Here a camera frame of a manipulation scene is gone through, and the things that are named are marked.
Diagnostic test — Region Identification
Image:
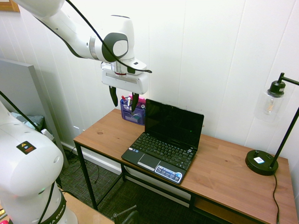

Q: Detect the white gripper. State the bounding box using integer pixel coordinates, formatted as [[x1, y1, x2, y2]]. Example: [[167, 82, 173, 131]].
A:
[[100, 58, 149, 113]]

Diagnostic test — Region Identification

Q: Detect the black laptop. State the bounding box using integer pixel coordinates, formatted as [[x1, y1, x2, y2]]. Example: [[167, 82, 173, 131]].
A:
[[121, 98, 205, 185]]

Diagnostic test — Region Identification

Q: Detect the purple desk organizer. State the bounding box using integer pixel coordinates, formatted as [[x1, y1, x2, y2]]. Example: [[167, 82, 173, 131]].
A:
[[120, 95, 147, 126]]

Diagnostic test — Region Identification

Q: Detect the teal cushion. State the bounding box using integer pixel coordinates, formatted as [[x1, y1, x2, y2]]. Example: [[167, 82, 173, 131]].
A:
[[10, 111, 45, 131]]

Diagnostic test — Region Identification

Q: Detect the grey panel board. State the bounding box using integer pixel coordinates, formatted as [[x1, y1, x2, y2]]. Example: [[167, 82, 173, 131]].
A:
[[0, 58, 70, 169]]

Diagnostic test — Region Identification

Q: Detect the black desk lamp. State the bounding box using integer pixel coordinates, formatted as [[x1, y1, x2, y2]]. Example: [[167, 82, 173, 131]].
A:
[[244, 72, 299, 176]]

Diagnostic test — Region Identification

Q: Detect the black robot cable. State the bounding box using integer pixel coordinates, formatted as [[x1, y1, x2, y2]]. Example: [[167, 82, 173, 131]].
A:
[[64, 0, 153, 74]]

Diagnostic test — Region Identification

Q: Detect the black floor cable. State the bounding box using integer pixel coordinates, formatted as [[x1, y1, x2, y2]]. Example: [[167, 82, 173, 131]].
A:
[[62, 146, 101, 185]]

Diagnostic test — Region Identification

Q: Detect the wooden desk with black frame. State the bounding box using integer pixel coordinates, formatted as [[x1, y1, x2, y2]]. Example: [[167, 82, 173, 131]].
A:
[[73, 108, 292, 224]]

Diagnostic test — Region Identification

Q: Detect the wooden picture frame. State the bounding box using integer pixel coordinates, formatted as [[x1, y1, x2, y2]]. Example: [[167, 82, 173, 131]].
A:
[[0, 0, 21, 13]]

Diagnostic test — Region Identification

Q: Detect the black lamp power cord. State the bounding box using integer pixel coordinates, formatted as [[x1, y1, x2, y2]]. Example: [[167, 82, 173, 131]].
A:
[[272, 173, 281, 224]]

